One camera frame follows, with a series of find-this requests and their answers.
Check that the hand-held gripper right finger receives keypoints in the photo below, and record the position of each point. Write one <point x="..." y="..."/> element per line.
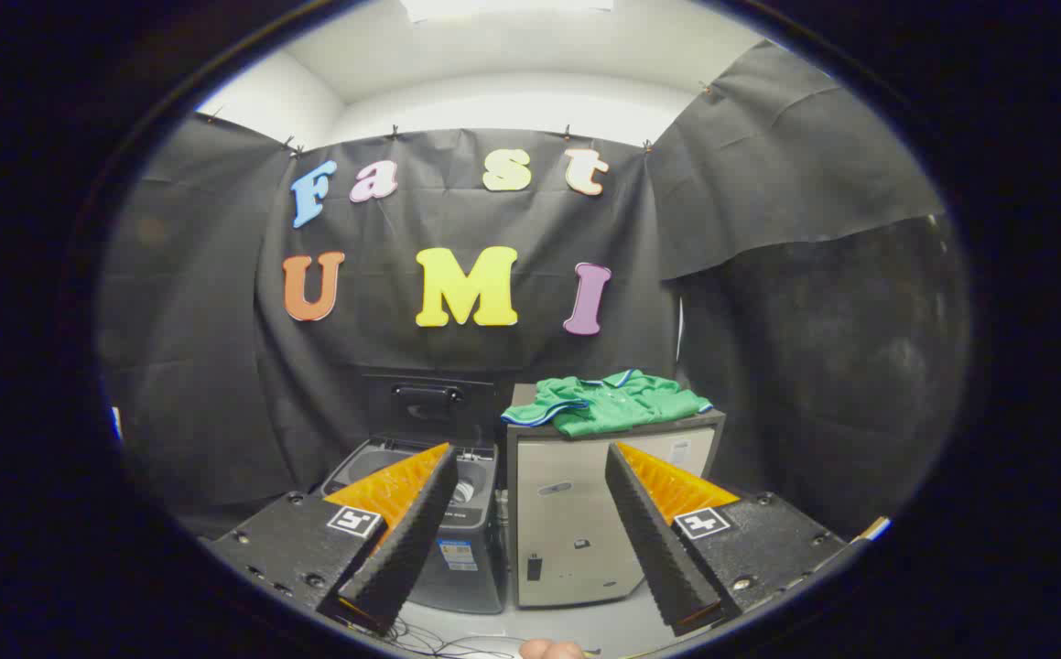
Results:
<point x="658" y="549"/>

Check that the green polo shirt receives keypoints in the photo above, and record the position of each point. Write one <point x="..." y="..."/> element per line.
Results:
<point x="612" y="407"/>

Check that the small beige cabinet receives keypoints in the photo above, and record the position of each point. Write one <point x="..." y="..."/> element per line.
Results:
<point x="567" y="513"/>

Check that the grey top-load washing machine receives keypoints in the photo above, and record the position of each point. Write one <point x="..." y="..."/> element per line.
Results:
<point x="480" y="526"/>

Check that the dark washing machine lid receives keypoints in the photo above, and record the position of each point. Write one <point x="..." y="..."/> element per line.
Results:
<point x="429" y="416"/>

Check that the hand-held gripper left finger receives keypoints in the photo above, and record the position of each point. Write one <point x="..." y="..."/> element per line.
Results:
<point x="411" y="549"/>

